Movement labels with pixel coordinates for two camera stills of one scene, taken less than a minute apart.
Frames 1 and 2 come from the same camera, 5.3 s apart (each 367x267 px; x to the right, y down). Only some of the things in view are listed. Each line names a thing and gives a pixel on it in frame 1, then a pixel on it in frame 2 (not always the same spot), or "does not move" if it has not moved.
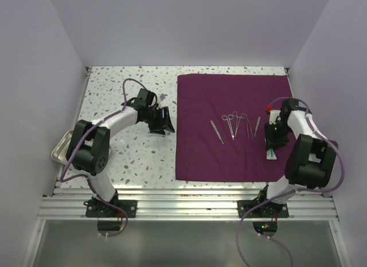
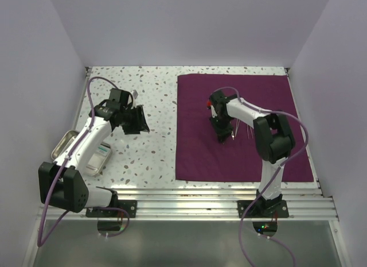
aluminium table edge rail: (184, 204) does not move
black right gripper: (271, 141) → (221, 133)
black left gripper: (164, 122) → (140, 124)
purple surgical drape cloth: (220, 132) does not move
